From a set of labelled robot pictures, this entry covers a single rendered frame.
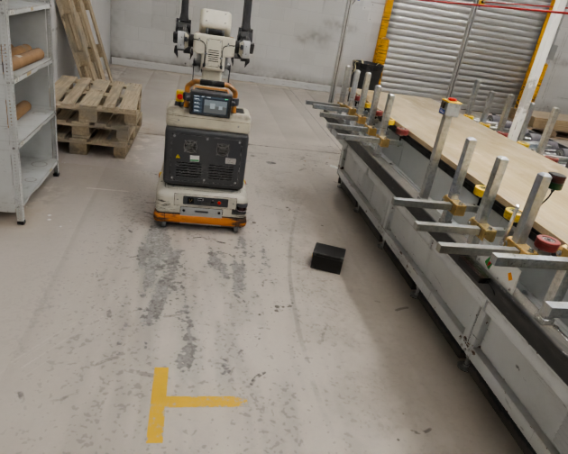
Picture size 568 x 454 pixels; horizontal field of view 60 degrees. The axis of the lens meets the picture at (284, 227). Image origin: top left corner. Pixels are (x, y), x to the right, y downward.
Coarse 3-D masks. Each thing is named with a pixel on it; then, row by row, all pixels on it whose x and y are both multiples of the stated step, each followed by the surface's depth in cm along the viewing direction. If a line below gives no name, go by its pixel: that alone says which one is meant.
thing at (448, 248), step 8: (440, 248) 169; (448, 248) 169; (456, 248) 170; (464, 248) 170; (472, 248) 171; (480, 248) 171; (488, 248) 172; (496, 248) 173; (504, 248) 175; (512, 248) 176
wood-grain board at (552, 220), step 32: (384, 96) 417; (416, 96) 444; (416, 128) 319; (480, 128) 353; (448, 160) 260; (480, 160) 267; (512, 160) 278; (544, 160) 291; (512, 192) 223; (544, 224) 191
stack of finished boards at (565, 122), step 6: (516, 108) 903; (510, 114) 901; (534, 114) 865; (540, 114) 877; (546, 114) 889; (564, 114) 926; (534, 120) 842; (540, 120) 842; (546, 120) 846; (558, 120) 851; (564, 120) 862; (534, 126) 846; (540, 126) 848; (558, 126) 854; (564, 126) 857
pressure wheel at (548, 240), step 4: (536, 236) 177; (540, 236) 177; (544, 236) 178; (548, 236) 179; (536, 240) 176; (540, 240) 175; (544, 240) 175; (548, 240) 175; (552, 240) 177; (556, 240) 177; (536, 244) 176; (540, 244) 175; (544, 244) 174; (548, 244) 173; (552, 244) 173; (556, 244) 173; (560, 244) 174; (540, 248) 175; (544, 248) 174; (548, 248) 173; (552, 248) 173; (556, 248) 173; (552, 252) 174
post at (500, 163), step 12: (504, 156) 192; (492, 168) 194; (504, 168) 192; (492, 180) 194; (492, 192) 196; (480, 204) 201; (492, 204) 198; (480, 216) 201; (468, 240) 208; (480, 240) 205
